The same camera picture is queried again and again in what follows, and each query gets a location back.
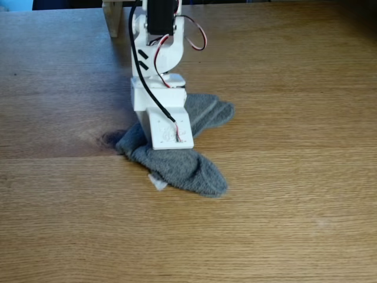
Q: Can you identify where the grey terry cleaning cloth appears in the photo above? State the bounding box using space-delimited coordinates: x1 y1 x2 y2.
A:
115 93 236 199

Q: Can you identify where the light wooden stand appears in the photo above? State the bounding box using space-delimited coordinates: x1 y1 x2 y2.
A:
101 0 140 38

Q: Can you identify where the light blue background object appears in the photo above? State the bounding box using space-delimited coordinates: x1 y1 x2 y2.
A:
0 0 34 12

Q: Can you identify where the red white servo wire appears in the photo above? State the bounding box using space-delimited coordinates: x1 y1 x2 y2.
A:
146 16 207 89

